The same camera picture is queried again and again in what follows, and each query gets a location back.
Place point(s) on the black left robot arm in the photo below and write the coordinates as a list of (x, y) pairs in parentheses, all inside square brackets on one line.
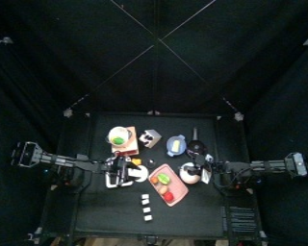
[(53, 158)]

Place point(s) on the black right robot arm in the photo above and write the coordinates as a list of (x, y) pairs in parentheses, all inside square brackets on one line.
[(263, 165)]

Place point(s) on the small orange cube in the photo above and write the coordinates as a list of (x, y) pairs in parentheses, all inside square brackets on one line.
[(136, 161)]

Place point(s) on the white round plate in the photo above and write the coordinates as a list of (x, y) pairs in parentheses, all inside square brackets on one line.
[(141, 174)]

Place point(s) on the small black round knob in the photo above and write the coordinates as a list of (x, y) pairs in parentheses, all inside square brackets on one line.
[(151, 162)]

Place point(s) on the black toy frying pan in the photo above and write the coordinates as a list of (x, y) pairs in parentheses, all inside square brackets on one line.
[(196, 146)]

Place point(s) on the pink wooden box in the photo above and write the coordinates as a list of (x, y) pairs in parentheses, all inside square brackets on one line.
[(132, 145)]

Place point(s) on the blue toy pot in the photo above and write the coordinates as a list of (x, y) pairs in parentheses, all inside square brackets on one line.
[(176, 150)]

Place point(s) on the pink rectangular tray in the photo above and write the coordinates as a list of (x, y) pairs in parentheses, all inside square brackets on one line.
[(175, 189)]

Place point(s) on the green toy vegetable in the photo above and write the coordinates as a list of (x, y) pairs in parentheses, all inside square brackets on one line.
[(163, 178)]

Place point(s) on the small white cube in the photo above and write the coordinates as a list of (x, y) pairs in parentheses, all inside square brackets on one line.
[(148, 217), (144, 201), (144, 196), (147, 209)]

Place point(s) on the green toy fruit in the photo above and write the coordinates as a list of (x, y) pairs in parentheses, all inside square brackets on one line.
[(117, 140)]

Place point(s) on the yellow toy butter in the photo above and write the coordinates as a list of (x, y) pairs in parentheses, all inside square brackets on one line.
[(176, 145)]

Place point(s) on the tan toy potato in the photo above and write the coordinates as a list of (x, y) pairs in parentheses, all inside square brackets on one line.
[(163, 189)]

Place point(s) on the grey white toy toaster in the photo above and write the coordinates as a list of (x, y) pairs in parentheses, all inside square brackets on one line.
[(149, 138)]

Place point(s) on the red toy tomato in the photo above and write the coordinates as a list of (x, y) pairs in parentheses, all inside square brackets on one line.
[(168, 196)]

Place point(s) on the white bowl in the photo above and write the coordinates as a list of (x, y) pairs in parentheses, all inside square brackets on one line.
[(121, 133)]

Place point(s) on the white square frame tray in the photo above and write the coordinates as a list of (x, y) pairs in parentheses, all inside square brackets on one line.
[(112, 184)]

